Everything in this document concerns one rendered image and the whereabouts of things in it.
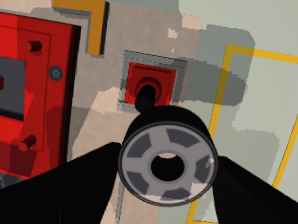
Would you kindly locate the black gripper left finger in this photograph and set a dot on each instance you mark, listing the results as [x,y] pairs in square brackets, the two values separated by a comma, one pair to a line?
[75,193]

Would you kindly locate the black wheel with grey hub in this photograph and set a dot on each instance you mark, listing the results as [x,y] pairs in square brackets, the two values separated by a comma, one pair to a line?
[167,182]

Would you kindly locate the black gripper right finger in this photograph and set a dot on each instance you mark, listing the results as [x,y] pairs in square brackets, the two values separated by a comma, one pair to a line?
[242,198]

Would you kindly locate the yellow rectangular outline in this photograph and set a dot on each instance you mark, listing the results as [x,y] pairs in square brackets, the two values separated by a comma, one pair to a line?
[217,108]

